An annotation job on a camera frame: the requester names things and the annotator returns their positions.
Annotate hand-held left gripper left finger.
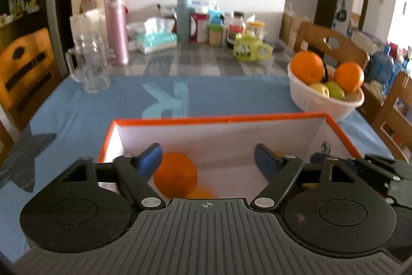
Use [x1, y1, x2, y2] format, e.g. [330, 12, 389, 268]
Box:
[61, 143, 166, 210]

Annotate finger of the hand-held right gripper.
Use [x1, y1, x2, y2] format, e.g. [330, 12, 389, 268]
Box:
[311, 141, 332, 164]

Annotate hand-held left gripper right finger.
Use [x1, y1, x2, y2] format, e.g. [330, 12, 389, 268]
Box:
[250, 144, 355, 211]

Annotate large orange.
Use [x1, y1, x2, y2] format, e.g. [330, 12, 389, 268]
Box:
[334, 61, 365, 94]
[153, 152, 198, 198]
[290, 50, 325, 85]

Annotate white bowl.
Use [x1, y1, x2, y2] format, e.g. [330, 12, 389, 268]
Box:
[287, 62, 365, 121]

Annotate orange cardboard box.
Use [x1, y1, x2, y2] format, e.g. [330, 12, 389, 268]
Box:
[97, 112, 364, 200]

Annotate small orange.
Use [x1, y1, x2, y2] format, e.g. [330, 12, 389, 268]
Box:
[187, 188, 219, 199]

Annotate wooden chair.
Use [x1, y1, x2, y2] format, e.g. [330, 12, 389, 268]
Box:
[372, 70, 412, 163]
[0, 28, 63, 130]
[293, 22, 370, 69]

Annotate yellow apple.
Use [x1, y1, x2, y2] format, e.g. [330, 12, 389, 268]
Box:
[309, 82, 330, 98]

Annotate green apple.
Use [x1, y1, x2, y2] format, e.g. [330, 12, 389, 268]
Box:
[325, 81, 346, 101]

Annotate blue printed tablecloth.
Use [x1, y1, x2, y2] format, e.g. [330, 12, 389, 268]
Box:
[0, 75, 401, 263]

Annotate clear glass mug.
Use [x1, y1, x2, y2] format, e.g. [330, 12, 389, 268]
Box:
[65, 31, 111, 94]

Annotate green panda mug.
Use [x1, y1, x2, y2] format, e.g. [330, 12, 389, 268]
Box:
[233, 34, 273, 62]

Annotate green tissue pack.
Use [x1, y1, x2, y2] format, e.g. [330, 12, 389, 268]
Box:
[134, 32, 178, 55]

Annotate pink thermos bottle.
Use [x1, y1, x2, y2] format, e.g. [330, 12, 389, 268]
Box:
[104, 0, 130, 66]

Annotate dark glass jar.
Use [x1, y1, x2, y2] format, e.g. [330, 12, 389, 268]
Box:
[226, 11, 247, 49]

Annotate white jar with yellow lid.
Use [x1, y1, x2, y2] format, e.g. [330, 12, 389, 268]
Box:
[246, 20, 266, 39]

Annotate toothpick jar with green lid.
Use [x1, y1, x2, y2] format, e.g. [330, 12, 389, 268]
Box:
[209, 23, 223, 46]

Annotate brown paper bag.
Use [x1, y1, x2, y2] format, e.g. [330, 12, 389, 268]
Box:
[279, 3, 311, 44]

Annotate red and white container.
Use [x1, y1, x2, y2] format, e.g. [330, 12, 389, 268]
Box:
[190, 12, 210, 44]

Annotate grey bottle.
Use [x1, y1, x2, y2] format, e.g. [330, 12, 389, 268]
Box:
[176, 0, 193, 44]

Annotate white tote bag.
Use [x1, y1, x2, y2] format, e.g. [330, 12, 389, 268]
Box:
[70, 0, 114, 37]

